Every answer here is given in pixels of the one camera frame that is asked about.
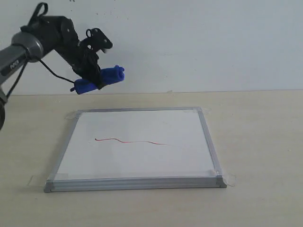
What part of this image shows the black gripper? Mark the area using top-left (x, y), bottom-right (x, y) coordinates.
top-left (71, 40), bottom-right (106, 90)

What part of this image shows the blue cloth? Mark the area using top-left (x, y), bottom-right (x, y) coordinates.
top-left (70, 65), bottom-right (125, 95)

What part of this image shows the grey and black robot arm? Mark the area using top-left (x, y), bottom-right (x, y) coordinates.
top-left (0, 16), bottom-right (112, 125)

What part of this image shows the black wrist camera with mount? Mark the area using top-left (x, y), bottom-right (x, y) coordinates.
top-left (80, 28), bottom-right (113, 53)

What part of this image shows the white board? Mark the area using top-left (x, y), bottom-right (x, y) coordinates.
top-left (44, 107), bottom-right (227, 193)

